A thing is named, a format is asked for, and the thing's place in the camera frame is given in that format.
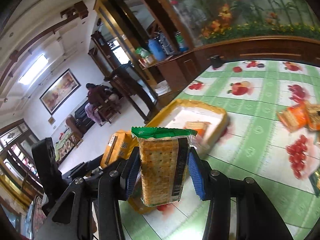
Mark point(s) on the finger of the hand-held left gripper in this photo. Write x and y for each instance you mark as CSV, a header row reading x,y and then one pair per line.
x,y
83,170

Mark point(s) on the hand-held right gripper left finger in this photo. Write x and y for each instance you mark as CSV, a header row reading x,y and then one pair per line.
x,y
131,177

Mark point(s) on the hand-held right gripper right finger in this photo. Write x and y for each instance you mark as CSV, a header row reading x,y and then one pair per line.
x,y
198,180

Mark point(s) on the green topped cracker packet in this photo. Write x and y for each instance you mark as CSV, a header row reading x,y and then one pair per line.
x,y
160,170

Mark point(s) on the large yellow snack packet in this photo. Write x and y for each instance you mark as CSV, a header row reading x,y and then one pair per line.
x,y
117,145

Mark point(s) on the yellow plastic tray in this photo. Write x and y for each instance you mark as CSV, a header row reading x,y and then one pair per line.
x,y
190,112

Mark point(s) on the ceiling light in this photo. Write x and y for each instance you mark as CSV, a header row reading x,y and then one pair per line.
x,y
33,68

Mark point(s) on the small orange cracker packet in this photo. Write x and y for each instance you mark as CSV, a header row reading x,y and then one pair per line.
x,y
296,116

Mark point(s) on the small black object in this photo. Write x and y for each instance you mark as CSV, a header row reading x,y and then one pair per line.
x,y
216,62

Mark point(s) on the green bag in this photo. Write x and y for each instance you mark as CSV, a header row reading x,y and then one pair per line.
x,y
143,52

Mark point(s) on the blue water jug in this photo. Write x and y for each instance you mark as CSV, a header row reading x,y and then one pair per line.
x,y
156,50

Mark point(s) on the green bottle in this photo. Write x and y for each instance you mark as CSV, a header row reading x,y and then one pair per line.
x,y
181,43

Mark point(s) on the wooden partition cabinet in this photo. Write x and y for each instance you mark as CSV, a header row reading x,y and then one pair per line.
x,y
262,47

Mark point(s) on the floral glass panel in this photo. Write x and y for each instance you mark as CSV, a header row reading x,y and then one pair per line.
x,y
250,5

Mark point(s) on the framed wall painting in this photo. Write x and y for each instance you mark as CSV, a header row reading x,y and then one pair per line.
x,y
60,91

